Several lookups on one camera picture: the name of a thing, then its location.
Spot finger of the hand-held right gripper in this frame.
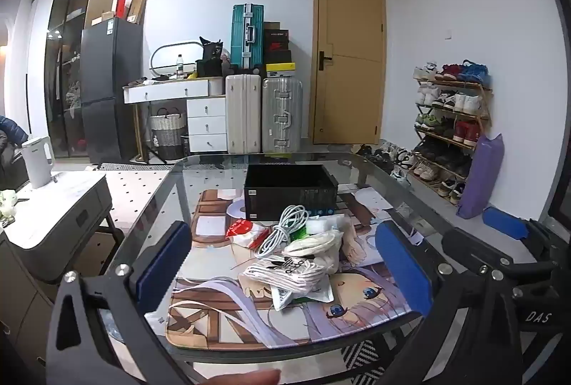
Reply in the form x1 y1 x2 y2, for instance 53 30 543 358
441 228 549 276
482 207 558 252

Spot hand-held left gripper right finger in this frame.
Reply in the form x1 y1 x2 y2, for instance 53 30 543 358
375 220 524 385

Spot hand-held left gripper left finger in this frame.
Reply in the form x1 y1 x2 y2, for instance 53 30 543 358
45 220 193 385

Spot red white plastic bag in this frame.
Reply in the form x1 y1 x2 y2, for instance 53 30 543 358
225 219 269 250

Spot white cable coil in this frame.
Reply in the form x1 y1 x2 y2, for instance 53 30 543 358
256 207 311 259

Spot black storage box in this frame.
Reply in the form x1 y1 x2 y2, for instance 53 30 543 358
243 164 340 222

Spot person's left hand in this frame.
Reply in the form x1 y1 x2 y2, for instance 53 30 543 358
198 369 283 385

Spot purple bag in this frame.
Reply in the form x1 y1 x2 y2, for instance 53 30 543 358
456 134 506 220

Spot anime printed mat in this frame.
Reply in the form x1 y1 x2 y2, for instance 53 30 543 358
165 188 425 353

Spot cream cloth bag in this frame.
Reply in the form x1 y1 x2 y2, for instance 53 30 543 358
283 231 345 275

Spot white tape roll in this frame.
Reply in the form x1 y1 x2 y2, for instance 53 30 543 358
226 197 247 220

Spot wooden shoe rack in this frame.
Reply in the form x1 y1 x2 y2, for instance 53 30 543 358
413 75 494 205

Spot pile of loose shoes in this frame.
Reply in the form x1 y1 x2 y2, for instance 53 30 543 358
357 143 418 186

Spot grey side cabinet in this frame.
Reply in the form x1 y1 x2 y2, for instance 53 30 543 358
0 170 126 370

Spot white striped socks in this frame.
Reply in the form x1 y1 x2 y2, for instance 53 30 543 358
238 255 333 293

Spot green white packet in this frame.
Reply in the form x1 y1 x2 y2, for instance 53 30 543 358
271 286 336 313

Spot woven laundry basket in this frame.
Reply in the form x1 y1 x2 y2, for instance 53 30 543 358
148 107 188 161

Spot rows of racked shoes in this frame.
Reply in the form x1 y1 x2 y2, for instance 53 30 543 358
413 59 492 204

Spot white dressing table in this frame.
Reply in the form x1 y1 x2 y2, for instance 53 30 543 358
123 77 229 154

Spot white kettle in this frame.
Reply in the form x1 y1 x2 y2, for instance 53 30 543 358
20 136 57 189

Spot white green flower bunch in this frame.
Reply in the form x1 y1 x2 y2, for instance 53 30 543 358
0 189 19 229

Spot beige suitcase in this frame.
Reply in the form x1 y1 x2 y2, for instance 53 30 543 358
224 74 262 154

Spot black fridge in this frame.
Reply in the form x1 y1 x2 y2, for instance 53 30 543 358
80 17 144 165

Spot silver suitcase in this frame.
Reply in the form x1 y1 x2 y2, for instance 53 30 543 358
261 77 304 154

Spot blue puffer jacket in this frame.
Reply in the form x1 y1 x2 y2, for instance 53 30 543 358
0 115 30 150

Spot oval mirror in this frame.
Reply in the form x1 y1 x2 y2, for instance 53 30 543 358
149 39 204 81

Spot black bag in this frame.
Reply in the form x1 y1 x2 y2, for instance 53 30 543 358
195 36 224 78

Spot yellow black box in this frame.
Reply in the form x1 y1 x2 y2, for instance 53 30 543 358
265 62 297 79

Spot yellow wooden door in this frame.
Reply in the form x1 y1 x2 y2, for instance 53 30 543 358
312 0 387 145

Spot dark glass cabinet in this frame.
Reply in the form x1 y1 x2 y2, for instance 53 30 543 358
45 0 119 158

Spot teal suitcase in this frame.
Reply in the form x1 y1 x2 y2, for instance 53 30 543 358
231 4 265 72

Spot black cardboard box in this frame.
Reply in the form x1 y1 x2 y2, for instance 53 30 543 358
263 21 293 65

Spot tall cardboard box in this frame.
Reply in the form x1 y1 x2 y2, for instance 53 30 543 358
127 0 148 26

